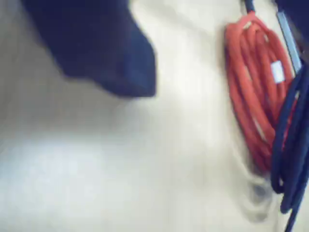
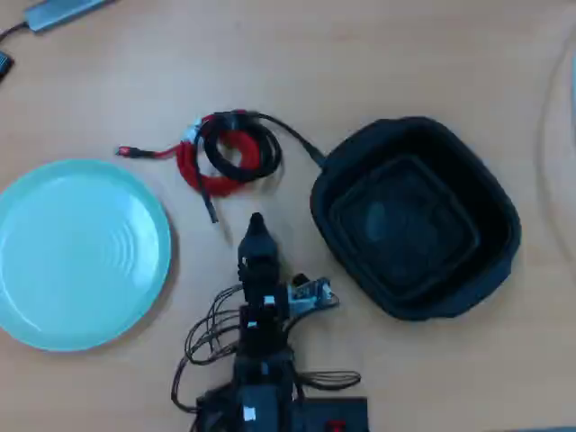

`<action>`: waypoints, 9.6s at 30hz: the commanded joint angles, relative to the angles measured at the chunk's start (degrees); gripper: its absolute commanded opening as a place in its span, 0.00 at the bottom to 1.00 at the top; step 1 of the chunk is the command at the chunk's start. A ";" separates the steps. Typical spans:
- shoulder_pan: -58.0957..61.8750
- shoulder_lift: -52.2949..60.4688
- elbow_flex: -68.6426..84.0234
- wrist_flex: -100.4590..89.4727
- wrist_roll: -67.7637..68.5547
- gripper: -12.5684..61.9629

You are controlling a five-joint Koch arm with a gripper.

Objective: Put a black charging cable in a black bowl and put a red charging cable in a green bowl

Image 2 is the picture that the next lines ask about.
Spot red braided charging cable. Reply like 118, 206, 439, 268
114, 114, 271, 199

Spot looped thin black wire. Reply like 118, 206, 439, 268
299, 367, 363, 392

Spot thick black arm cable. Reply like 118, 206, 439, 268
169, 354, 202, 413

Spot black hub cable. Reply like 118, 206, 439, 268
0, 20, 29, 44

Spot black flat device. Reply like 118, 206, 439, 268
0, 50, 16, 85

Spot white cable tie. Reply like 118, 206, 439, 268
181, 116, 204, 145

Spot thin black arm wires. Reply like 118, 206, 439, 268
184, 284, 247, 366

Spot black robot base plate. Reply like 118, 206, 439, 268
292, 395, 371, 432

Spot gray USB hub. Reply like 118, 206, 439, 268
24, 0, 119, 34

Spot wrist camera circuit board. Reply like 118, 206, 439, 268
287, 272, 341, 317

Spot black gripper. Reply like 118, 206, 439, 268
236, 213, 290, 319

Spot black charging cable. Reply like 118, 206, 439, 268
193, 109, 328, 225

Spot green round bowl plate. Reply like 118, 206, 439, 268
0, 157, 173, 353

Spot black square bowl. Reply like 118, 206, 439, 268
309, 115, 523, 322

